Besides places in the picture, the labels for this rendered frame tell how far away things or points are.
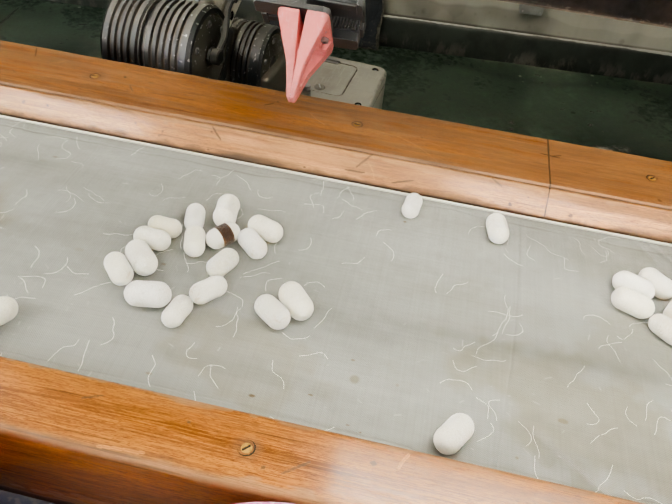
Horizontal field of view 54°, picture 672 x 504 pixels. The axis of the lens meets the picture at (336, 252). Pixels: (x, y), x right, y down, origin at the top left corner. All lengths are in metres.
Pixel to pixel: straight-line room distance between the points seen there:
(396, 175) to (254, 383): 0.28
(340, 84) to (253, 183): 0.75
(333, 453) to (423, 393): 0.10
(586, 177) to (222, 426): 0.45
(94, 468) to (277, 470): 0.12
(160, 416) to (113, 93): 0.42
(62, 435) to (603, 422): 0.38
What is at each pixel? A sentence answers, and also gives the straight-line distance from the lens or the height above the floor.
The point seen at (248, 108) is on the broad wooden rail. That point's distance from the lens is 0.74.
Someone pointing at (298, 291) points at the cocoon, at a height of 0.76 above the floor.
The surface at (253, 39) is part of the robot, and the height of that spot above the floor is 0.64.
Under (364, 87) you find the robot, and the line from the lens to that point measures 1.39.
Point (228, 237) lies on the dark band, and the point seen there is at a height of 0.75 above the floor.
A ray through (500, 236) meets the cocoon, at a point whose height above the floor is 0.75.
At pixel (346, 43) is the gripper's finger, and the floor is 0.86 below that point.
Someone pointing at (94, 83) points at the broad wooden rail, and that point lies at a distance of 0.80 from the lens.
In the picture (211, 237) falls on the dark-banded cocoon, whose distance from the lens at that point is 0.59.
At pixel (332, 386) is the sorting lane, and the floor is 0.74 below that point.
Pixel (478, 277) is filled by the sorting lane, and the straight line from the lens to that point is 0.60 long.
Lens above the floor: 1.15
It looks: 43 degrees down
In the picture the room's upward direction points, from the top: 6 degrees clockwise
